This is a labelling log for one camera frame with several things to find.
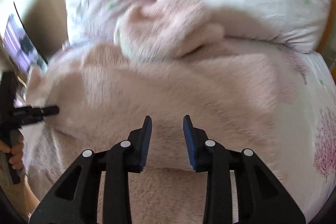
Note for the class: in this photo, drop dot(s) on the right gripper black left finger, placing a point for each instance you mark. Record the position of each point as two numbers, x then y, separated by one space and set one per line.
74 197

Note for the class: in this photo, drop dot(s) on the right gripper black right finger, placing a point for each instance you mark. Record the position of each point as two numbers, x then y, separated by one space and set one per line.
261 196

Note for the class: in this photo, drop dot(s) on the pink fluffy fleece garment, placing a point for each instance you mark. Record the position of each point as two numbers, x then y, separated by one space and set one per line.
105 92

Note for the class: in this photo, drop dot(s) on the person's left hand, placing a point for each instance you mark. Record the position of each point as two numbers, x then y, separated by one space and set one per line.
16 152

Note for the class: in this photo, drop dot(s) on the dark framed mirror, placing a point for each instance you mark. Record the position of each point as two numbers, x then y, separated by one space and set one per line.
19 47

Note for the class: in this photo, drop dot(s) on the pink floral bed sheet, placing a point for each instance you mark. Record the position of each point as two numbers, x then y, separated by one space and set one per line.
304 121

